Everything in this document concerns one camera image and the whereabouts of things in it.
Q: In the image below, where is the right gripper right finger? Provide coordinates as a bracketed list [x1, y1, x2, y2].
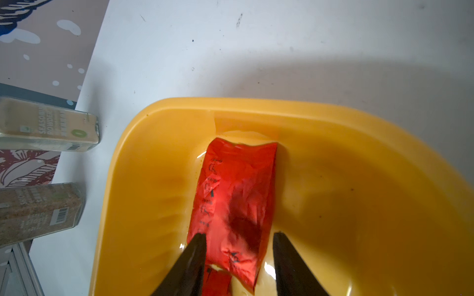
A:
[273, 232, 329, 296]

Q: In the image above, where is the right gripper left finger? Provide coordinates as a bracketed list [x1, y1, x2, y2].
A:
[152, 233, 206, 296]

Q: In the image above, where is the eleventh red tea bag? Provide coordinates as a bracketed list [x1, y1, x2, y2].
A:
[201, 266, 232, 296]

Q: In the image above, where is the twelfth red tea bag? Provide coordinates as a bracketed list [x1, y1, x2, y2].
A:
[187, 138, 278, 293]

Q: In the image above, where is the yellow storage box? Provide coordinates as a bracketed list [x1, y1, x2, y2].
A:
[89, 98, 474, 296]

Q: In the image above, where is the small glass jar silver lid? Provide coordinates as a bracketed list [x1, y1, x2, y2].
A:
[1, 183, 86, 247]

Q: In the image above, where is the small glass jar black lid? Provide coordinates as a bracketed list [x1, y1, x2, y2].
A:
[1, 96, 100, 152]

